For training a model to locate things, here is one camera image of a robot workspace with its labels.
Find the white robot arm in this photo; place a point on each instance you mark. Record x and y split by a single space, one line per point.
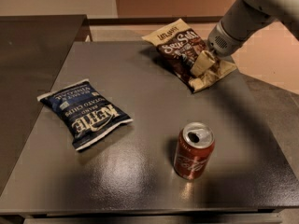
263 37

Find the dark side counter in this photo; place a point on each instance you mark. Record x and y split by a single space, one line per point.
32 52

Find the brown sea salt chip bag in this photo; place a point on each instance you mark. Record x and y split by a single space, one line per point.
180 45

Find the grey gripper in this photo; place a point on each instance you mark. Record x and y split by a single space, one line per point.
221 41

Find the blue kettle chip bag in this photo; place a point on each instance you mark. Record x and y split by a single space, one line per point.
87 114

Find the red soda can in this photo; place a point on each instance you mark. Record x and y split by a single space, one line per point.
195 145

